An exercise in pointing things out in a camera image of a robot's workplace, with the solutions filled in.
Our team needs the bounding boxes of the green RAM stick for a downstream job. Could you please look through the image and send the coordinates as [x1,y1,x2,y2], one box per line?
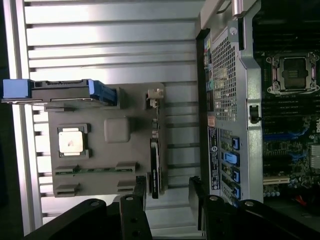
[73,166,118,175]

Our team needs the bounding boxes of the white expansion slot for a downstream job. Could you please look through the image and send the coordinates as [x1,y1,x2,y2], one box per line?
[262,176,291,186]

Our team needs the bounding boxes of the grey plastic parts rack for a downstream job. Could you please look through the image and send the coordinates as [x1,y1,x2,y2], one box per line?
[44,82,168,199]

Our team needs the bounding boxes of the green motherboard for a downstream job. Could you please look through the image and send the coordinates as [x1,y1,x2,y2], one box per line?
[252,24,320,198]

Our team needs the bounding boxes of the silver CPU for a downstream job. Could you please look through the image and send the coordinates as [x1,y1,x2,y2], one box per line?
[58,130,84,158]

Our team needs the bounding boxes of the short blue expansion slot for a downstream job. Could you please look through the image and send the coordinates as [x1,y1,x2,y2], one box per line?
[286,151,311,162]

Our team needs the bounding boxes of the long blue expansion slot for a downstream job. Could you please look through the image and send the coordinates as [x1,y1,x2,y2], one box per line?
[263,128,310,142]

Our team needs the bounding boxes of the silver finned chipset heatsink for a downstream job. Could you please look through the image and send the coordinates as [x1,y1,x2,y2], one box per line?
[310,144,320,169]

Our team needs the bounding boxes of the hard disk in blue carrier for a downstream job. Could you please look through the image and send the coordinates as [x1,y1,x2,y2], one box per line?
[0,78,118,107]

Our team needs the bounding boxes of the open black PC case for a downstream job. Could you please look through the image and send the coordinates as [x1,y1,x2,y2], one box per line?
[196,0,320,240]

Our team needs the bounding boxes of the CPU socket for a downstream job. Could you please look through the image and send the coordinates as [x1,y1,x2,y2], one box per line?
[265,51,320,95]

